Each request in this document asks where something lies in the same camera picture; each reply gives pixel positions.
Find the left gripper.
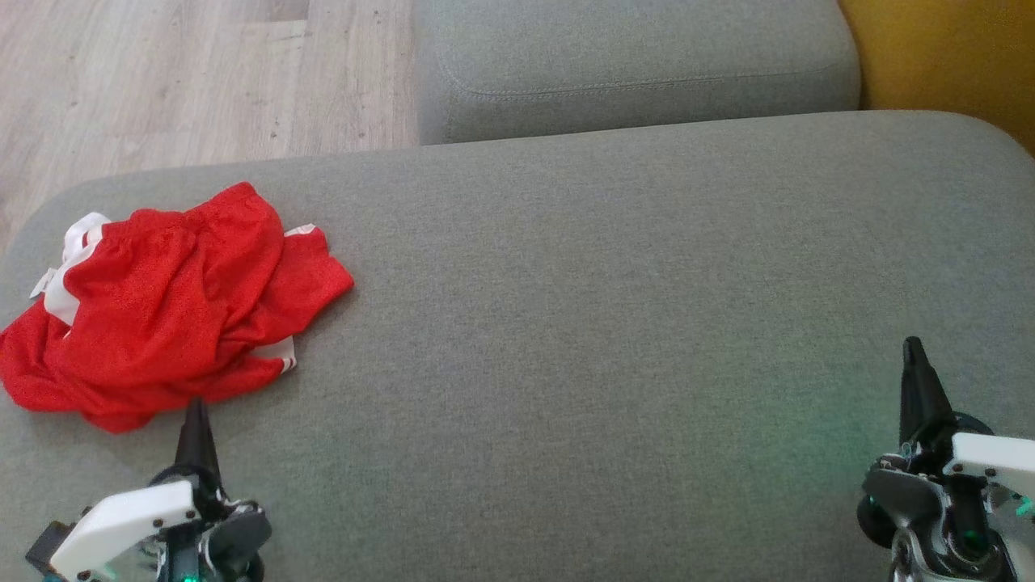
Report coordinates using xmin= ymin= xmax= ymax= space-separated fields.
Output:
xmin=24 ymin=399 xmax=272 ymax=582

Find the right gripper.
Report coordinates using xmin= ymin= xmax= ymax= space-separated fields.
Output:
xmin=857 ymin=337 xmax=1035 ymax=582

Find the large grey sofa seat cushion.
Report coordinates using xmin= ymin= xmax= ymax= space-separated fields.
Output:
xmin=0 ymin=111 xmax=1035 ymax=582

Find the small grey sofa cushion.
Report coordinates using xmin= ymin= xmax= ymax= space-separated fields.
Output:
xmin=412 ymin=0 xmax=862 ymax=146

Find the red jersey with number 23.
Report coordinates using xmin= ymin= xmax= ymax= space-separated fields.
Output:
xmin=0 ymin=225 xmax=355 ymax=434

